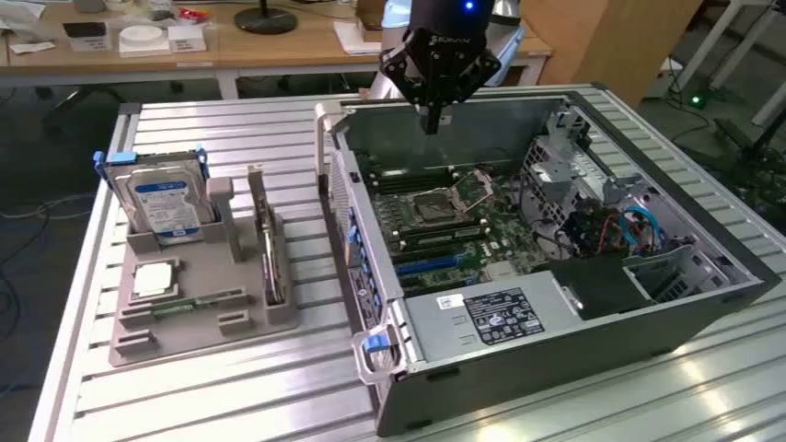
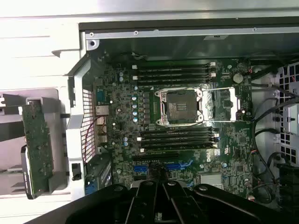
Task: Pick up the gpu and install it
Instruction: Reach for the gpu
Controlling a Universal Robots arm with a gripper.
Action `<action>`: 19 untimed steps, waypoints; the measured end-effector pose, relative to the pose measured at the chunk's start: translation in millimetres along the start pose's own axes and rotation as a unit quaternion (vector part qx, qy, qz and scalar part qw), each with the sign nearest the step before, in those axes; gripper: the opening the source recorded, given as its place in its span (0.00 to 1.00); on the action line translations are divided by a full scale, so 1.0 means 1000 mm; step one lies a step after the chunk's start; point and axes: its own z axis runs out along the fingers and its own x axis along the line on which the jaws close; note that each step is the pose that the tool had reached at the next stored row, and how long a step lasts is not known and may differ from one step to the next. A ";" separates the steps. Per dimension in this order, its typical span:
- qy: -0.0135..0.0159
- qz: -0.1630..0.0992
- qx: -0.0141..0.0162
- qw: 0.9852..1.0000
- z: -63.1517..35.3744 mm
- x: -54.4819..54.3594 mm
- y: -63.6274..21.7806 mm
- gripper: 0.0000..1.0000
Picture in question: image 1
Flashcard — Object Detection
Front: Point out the graphics card with metal bracket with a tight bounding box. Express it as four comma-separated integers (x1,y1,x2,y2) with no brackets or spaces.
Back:
245,165,289,308

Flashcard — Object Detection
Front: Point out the blue case latch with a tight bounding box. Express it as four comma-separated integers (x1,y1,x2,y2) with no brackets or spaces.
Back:
360,334,393,356

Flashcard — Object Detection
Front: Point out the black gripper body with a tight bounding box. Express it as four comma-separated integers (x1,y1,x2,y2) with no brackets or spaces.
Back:
400,0,495,111

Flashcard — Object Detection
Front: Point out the green motherboard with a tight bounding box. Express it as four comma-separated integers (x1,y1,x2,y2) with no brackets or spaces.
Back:
354,151,553,298

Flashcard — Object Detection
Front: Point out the wooden cabinet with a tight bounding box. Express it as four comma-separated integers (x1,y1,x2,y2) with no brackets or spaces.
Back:
520,0,704,107

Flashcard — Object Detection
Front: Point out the white round holder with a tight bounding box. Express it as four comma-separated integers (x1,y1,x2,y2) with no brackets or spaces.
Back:
117,25,172,59

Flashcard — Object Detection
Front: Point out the white desk frame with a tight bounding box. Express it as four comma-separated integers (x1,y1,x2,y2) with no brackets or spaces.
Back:
673,0,786,128

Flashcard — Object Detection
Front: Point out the black round lamp base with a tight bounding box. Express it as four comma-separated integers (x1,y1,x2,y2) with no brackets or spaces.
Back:
233,0,298,34

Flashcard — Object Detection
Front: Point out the black open PC case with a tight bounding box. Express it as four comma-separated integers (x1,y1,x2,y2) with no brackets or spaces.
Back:
313,89,781,438

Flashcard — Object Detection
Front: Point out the white box with black top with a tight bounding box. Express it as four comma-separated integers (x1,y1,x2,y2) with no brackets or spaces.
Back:
62,21,114,52

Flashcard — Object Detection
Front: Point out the grey power supply unit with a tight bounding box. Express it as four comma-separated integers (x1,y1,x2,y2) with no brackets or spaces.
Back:
401,271,581,365

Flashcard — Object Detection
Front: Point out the green RAM stick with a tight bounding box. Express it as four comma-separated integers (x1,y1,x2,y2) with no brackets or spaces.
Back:
150,294,220,319

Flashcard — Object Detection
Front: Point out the CPU socket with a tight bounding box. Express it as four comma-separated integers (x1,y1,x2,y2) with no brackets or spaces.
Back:
408,187,458,229

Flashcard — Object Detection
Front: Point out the metal disk bay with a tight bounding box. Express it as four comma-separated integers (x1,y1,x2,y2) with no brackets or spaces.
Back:
520,110,645,217

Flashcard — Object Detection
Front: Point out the hard disk in blue caddy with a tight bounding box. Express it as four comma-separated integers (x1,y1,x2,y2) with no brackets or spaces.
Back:
90,145,213,245

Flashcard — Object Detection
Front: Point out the power strip with green light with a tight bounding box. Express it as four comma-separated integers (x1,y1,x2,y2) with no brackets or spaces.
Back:
677,89,713,111

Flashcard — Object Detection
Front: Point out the plain white box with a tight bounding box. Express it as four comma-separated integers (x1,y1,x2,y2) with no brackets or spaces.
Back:
165,25,209,54

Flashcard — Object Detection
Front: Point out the grey parts rack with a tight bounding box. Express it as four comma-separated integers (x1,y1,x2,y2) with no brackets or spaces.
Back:
108,177,302,368

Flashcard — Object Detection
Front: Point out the blue wire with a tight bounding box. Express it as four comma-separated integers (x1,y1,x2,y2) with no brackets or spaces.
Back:
617,206,668,252

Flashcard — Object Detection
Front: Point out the blue expansion slot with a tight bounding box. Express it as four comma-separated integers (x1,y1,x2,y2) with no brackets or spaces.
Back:
392,251,470,278

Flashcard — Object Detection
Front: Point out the metal socket cover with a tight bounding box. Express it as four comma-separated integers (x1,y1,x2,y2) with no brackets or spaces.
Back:
450,169,499,213

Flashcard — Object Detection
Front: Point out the silver CPU chip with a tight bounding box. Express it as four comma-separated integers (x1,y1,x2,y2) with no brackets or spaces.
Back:
132,264,177,297

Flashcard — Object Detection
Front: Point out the brown cardboard box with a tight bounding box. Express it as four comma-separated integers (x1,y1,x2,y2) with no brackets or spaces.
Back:
354,0,385,32

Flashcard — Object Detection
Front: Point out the wooden desk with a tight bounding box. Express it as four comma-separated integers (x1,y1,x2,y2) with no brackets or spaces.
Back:
0,0,553,100

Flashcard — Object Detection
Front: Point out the white paper stack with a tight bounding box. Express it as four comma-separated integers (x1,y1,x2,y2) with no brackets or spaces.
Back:
332,20,385,56

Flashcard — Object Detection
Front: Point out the small silver chipset heatsink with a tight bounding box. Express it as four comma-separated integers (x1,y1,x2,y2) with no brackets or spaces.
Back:
484,262,520,282

